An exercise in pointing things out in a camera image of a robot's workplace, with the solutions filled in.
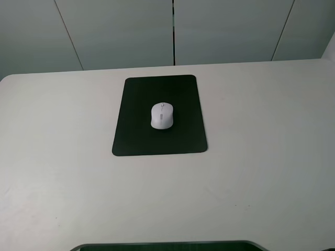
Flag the white computer mouse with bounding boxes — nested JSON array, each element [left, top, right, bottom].
[[151, 102, 174, 130]]

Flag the black mouse pad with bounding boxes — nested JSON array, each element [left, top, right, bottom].
[[111, 75, 208, 156]]

